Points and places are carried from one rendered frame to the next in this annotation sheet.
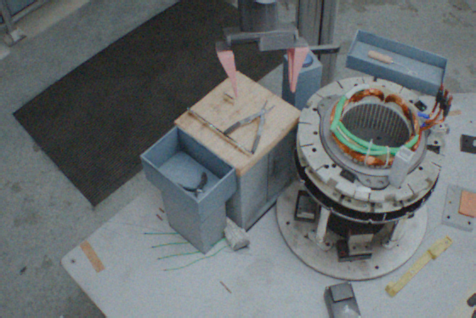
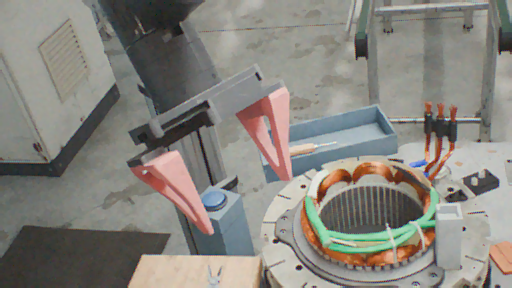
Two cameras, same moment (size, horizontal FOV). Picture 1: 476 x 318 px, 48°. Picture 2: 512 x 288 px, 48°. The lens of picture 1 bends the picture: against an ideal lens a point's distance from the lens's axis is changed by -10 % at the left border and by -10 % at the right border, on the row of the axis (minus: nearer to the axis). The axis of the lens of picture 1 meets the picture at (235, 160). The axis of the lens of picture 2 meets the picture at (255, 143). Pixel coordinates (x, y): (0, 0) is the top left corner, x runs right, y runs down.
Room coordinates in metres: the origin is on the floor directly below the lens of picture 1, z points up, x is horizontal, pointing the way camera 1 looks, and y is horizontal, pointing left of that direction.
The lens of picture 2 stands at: (0.25, 0.10, 1.69)
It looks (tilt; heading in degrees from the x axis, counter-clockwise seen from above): 35 degrees down; 333
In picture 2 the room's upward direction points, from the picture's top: 12 degrees counter-clockwise
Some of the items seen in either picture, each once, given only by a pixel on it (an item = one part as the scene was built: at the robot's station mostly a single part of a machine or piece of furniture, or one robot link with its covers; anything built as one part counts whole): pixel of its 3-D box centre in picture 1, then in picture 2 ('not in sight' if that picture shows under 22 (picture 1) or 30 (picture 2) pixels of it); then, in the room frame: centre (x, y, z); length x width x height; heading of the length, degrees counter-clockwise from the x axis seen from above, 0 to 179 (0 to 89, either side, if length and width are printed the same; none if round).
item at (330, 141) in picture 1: (371, 147); (372, 248); (0.71, -0.29, 1.05); 0.22 x 0.22 x 0.12
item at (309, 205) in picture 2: (345, 105); (318, 208); (0.74, -0.22, 1.15); 0.15 x 0.04 x 0.02; 139
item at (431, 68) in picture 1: (390, 94); (330, 190); (0.97, -0.41, 0.92); 0.25 x 0.11 x 0.28; 65
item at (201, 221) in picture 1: (193, 199); not in sight; (0.68, 0.10, 0.92); 0.17 x 0.11 x 0.28; 46
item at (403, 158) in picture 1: (401, 167); (448, 236); (0.60, -0.31, 1.14); 0.03 x 0.03 x 0.09; 49
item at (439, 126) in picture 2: (443, 102); (440, 126); (0.70, -0.41, 1.21); 0.04 x 0.04 x 0.03; 49
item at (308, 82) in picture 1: (300, 94); (228, 251); (0.99, -0.17, 0.91); 0.07 x 0.07 x 0.25; 23
